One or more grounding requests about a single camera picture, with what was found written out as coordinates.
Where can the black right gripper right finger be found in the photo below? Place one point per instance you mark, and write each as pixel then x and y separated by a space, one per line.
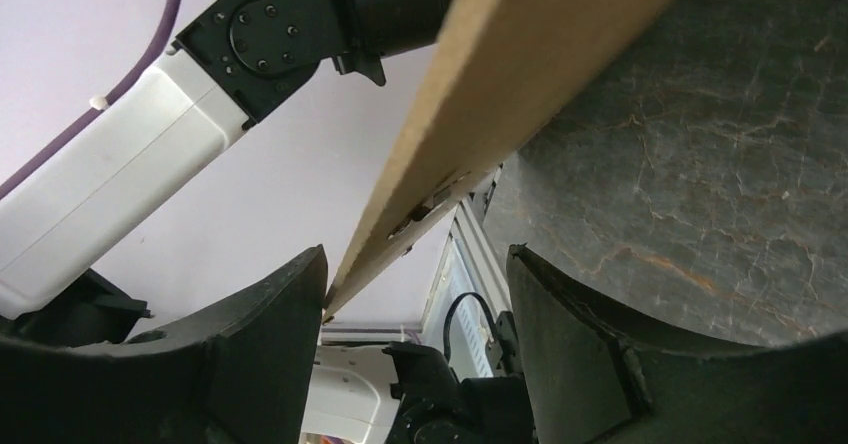
pixel 599 371

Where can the brown backing board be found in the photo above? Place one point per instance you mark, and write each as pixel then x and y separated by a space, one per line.
pixel 501 70

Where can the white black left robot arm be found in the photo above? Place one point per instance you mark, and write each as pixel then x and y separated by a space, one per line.
pixel 227 71

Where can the aluminium side rail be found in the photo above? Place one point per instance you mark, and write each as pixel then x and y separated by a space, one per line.
pixel 468 264

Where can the aluminium front rail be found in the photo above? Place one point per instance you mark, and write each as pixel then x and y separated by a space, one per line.
pixel 341 332

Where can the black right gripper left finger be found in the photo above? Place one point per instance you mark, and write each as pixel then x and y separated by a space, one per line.
pixel 236 371

